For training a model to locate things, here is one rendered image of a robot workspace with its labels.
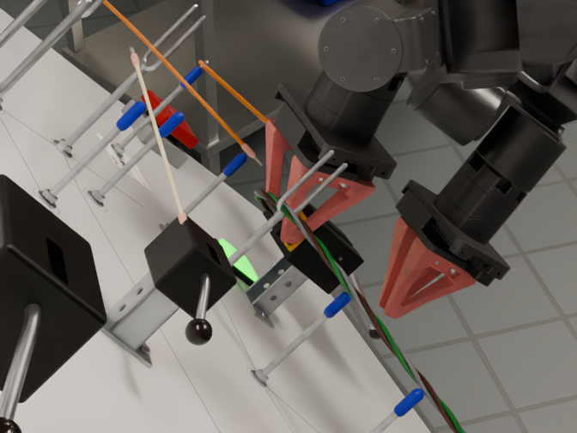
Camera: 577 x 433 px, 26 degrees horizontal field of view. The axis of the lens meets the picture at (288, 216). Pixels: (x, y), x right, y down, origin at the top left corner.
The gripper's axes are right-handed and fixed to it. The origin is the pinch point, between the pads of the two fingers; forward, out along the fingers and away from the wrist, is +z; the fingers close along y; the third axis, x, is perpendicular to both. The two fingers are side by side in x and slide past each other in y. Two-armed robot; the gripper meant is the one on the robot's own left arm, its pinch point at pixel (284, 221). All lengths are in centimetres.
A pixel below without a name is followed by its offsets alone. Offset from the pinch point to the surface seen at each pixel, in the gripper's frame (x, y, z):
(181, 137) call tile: 0.6, -22.7, 5.2
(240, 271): 1.2, -4.0, 7.5
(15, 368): -38, 47, -17
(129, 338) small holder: -21.1, 23.2, -2.3
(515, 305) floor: 126, -96, 53
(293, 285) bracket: 2.9, 1.1, 4.9
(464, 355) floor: 112, -87, 62
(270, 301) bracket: 1.7, 1.1, 6.8
